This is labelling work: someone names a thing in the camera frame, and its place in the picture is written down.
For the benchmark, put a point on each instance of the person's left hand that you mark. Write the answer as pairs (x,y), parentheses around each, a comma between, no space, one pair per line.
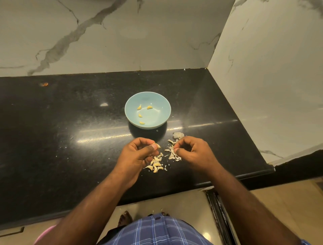
(132,161)

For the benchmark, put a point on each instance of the person's right hand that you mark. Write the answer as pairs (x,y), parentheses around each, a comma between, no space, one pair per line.
(199,154)

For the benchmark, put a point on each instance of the pile of garlic skins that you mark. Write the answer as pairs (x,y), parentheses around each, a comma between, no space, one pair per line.
(155,164)

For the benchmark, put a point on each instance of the garlic peel scrap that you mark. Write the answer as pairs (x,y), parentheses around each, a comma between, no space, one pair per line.
(173,150)

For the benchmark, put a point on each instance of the light blue bowl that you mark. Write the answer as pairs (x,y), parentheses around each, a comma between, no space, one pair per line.
(156,116)

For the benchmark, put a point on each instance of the person's right forearm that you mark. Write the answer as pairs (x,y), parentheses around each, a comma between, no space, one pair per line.
(255,211)

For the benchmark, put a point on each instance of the person's left forearm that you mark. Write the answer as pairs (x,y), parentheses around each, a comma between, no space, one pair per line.
(86,219)

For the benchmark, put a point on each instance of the person's left foot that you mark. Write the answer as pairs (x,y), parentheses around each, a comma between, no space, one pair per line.
(125,218)

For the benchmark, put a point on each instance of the black cabinet trim strip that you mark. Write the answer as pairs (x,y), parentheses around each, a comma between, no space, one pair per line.
(219,218)

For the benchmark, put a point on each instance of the blue plaid shirt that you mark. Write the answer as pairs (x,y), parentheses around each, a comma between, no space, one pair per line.
(159,235)

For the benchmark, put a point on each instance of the pink plastic bucket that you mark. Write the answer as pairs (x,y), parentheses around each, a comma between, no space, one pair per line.
(44,235)

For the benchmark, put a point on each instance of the small orange scrap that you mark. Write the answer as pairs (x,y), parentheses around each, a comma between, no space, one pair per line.
(44,84)

